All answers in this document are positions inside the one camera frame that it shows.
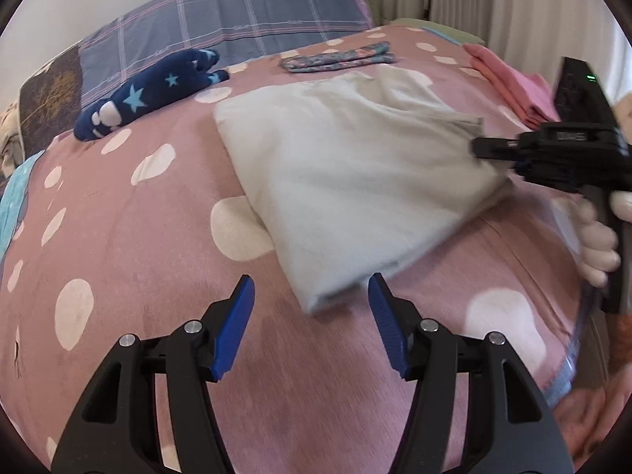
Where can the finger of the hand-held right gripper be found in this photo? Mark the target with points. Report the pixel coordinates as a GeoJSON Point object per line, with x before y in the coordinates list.
{"type": "Point", "coordinates": [498, 148]}

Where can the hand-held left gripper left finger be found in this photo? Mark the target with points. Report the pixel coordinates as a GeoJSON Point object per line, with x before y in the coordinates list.
{"type": "Point", "coordinates": [232, 331]}

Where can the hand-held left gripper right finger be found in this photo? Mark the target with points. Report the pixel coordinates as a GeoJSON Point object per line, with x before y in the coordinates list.
{"type": "Point", "coordinates": [387, 326]}

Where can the white t-shirt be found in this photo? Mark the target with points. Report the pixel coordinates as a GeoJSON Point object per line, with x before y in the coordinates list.
{"type": "Point", "coordinates": [345, 173]}

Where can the person's right hand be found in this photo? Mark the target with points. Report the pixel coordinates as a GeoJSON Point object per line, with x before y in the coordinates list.
{"type": "Point", "coordinates": [597, 252]}

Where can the salmon pink folded cloth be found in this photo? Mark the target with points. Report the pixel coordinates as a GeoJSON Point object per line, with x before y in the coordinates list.
{"type": "Point", "coordinates": [513, 84]}

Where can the pink polka-dot bedsheet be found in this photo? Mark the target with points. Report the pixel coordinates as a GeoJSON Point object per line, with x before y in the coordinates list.
{"type": "Point", "coordinates": [148, 237]}

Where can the light green cloth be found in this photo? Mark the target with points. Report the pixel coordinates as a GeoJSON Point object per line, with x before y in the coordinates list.
{"type": "Point", "coordinates": [439, 29]}

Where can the floral patterned cloth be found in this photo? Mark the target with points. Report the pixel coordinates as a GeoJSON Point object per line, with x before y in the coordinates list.
{"type": "Point", "coordinates": [335, 59]}

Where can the light blue cloth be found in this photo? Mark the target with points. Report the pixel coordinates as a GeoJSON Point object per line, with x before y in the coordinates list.
{"type": "Point", "coordinates": [15, 197]}

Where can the navy star-print garment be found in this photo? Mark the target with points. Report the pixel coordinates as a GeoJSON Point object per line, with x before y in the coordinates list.
{"type": "Point", "coordinates": [148, 89]}

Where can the grey plaid pillow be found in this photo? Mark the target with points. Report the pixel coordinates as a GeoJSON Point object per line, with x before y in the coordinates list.
{"type": "Point", "coordinates": [247, 15]}

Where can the dark tree-print pillow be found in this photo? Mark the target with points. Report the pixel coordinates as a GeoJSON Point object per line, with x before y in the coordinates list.
{"type": "Point", "coordinates": [49, 98]}

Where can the beige crumpled cloth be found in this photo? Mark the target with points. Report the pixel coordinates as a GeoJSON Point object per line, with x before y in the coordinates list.
{"type": "Point", "coordinates": [10, 133]}

